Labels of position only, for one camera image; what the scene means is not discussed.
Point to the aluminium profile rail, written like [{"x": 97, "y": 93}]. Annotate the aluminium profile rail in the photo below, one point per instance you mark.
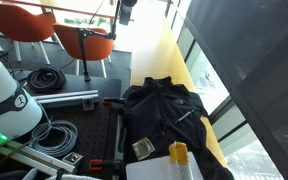
[
  {"x": 34, "y": 156},
  {"x": 64, "y": 96}
]

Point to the white box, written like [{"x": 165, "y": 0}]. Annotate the white box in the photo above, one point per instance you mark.
[{"x": 150, "y": 170}]

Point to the black zip-up jumper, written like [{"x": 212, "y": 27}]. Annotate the black zip-up jumper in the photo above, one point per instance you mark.
[{"x": 150, "y": 110}]

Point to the dark roller blind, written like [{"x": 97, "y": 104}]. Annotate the dark roller blind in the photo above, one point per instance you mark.
[
  {"x": 277, "y": 100},
  {"x": 234, "y": 33}
]

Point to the paper garment tag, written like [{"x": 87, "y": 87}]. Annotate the paper garment tag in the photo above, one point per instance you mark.
[{"x": 143, "y": 148}]

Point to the black camera tripod stand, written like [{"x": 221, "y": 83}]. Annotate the black camera tripod stand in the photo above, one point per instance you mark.
[{"x": 81, "y": 50}]

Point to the orange chair with white legs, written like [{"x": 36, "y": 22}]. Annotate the orange chair with white legs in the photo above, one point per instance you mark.
[
  {"x": 94, "y": 45},
  {"x": 20, "y": 23}
]

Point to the wooden background table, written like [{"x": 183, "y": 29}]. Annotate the wooden background table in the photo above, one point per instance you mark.
[{"x": 77, "y": 6}]

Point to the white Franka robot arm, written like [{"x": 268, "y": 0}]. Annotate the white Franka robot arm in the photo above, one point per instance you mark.
[{"x": 0, "y": 93}]

